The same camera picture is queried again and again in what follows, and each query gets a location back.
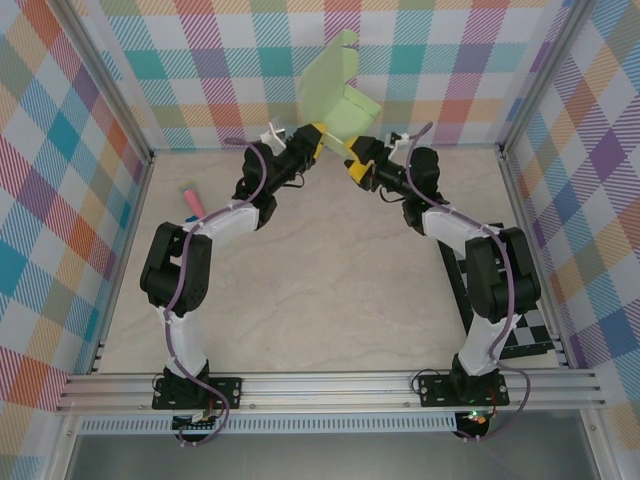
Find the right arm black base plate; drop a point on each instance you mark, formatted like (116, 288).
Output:
(435, 390)

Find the light green paper box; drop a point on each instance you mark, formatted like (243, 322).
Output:
(330, 90)

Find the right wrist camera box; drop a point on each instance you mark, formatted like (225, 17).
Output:
(396, 142)

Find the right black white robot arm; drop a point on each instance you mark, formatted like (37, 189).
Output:
(500, 290)

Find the black white checkerboard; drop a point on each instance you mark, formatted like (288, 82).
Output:
(530, 325)

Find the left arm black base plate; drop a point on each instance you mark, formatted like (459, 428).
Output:
(230, 390)

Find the wide aluminium base rail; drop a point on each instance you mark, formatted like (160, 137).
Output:
(325, 392)

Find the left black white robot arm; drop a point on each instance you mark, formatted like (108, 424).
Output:
(175, 280)

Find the grey metal panel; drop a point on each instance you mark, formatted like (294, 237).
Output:
(325, 457)

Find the aluminium frame post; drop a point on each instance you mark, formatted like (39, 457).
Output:
(545, 80)
(107, 85)

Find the pink cylinder toy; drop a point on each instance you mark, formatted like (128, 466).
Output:
(191, 197)

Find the aluminium side rail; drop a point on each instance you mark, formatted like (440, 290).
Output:
(520, 210)
(132, 220)

